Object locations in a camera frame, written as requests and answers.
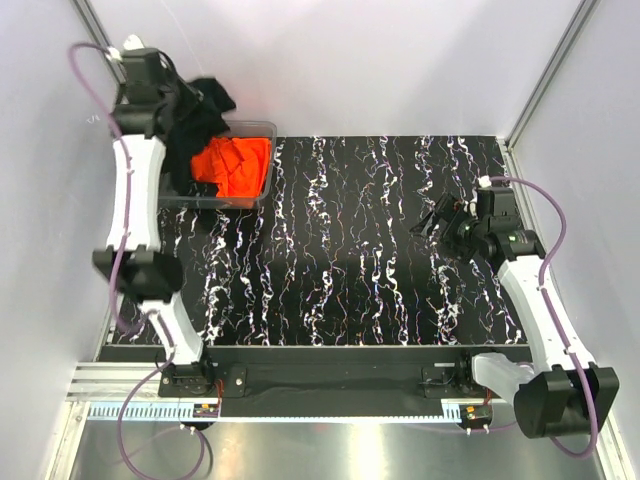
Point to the orange t shirt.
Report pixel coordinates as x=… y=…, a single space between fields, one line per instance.
x=236 y=166

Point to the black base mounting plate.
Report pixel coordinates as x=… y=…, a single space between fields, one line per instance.
x=345 y=383

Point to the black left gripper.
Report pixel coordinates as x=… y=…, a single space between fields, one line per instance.
x=191 y=97

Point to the aluminium front rail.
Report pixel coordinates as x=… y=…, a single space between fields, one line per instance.
x=106 y=381

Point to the right black connector box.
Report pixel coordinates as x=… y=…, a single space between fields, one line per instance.
x=476 y=417

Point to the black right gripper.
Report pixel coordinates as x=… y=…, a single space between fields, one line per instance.
x=453 y=213

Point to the white slotted cable duct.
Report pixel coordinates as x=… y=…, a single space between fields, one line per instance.
x=144 y=411

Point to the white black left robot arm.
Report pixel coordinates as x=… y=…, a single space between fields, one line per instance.
x=152 y=99

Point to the black t shirt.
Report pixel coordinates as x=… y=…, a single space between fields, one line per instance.
x=190 y=136

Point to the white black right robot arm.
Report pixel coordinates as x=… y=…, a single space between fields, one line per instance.
x=563 y=391

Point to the left aluminium frame post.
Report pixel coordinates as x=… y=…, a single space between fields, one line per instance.
x=96 y=32

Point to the aluminium frame post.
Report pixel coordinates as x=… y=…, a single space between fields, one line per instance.
x=580 y=18
x=96 y=32

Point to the right aluminium frame post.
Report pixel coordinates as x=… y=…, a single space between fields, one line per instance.
x=580 y=18

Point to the clear plastic bin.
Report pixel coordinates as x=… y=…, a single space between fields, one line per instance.
x=203 y=196

